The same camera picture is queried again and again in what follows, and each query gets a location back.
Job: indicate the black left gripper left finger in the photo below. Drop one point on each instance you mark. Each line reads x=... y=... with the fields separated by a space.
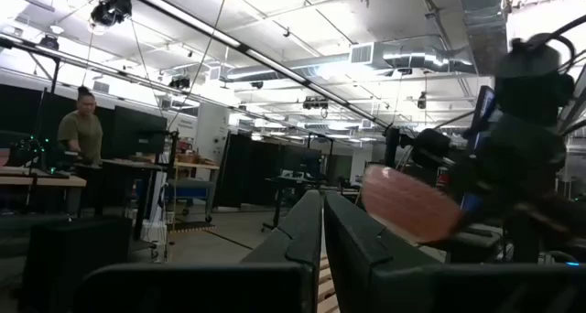
x=293 y=244

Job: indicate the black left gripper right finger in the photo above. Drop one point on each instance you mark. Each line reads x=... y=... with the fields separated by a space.
x=357 y=262

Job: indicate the reddish round plate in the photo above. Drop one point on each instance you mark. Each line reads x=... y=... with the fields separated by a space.
x=407 y=203

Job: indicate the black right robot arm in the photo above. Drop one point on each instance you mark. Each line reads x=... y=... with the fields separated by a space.
x=533 y=93

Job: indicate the light wooden slatted shelf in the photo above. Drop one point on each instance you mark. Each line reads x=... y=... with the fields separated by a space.
x=328 y=290

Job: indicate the black partition curtain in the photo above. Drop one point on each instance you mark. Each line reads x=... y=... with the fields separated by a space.
x=256 y=171

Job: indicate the wooden table with boxes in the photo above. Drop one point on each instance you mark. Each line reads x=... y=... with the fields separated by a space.
x=194 y=162

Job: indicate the white pillar with sign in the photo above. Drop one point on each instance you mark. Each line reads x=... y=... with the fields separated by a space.
x=211 y=134

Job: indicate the black overhead light bar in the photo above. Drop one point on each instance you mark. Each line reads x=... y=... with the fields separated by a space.
x=274 y=65

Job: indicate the black computer monitor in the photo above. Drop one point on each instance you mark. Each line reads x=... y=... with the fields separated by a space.
x=137 y=132

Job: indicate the black equipment case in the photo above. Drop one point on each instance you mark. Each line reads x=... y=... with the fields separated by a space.
x=73 y=262

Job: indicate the person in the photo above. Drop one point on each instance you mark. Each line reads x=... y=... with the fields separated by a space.
x=81 y=130

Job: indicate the silver ventilation duct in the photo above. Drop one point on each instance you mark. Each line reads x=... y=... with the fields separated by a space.
x=412 y=59

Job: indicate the black ceiling camera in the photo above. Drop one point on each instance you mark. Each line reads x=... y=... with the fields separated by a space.
x=110 y=10

